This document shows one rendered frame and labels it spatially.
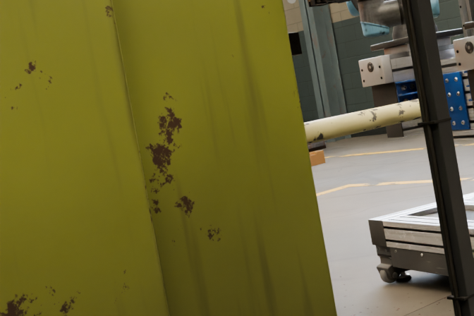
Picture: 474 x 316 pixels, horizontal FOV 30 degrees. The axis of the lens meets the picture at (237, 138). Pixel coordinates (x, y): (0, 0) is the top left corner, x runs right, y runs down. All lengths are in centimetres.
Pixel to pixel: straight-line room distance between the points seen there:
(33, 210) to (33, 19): 27
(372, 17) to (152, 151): 117
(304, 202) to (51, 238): 59
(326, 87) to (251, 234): 969
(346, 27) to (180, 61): 989
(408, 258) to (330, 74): 864
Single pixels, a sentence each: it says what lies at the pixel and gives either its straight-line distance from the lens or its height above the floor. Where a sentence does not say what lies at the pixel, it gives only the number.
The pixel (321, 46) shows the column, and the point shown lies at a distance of 1146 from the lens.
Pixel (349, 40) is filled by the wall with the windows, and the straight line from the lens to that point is 1139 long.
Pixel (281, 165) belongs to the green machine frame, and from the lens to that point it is 167.
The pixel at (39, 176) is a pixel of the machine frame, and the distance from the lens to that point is 128.
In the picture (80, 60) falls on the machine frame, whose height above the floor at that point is 81.
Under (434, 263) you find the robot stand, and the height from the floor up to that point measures 10.
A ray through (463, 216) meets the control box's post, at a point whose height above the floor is 41.
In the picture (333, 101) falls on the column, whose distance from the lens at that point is 1149.
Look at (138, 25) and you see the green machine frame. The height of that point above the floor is 86.
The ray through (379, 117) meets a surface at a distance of 195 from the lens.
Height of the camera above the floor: 71
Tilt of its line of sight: 2 degrees down
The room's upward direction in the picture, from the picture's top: 10 degrees counter-clockwise
